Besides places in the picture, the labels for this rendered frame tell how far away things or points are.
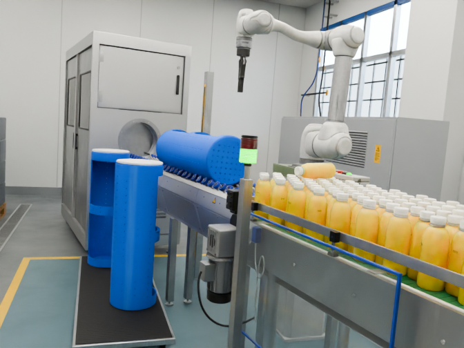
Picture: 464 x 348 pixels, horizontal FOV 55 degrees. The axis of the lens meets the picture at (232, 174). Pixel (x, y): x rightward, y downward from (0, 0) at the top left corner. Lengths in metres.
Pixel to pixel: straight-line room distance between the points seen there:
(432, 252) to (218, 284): 0.97
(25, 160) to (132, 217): 4.82
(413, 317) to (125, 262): 1.85
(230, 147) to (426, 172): 1.86
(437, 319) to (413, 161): 2.62
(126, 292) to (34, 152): 4.80
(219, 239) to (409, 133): 2.22
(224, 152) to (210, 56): 5.15
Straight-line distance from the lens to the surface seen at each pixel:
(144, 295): 2.82
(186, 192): 2.73
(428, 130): 3.82
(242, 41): 2.53
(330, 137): 2.56
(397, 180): 3.69
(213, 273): 1.92
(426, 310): 1.25
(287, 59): 8.02
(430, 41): 5.00
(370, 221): 1.42
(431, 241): 1.27
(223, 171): 2.51
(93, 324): 2.69
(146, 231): 2.69
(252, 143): 1.59
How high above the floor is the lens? 1.29
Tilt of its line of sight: 6 degrees down
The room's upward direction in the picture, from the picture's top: 4 degrees clockwise
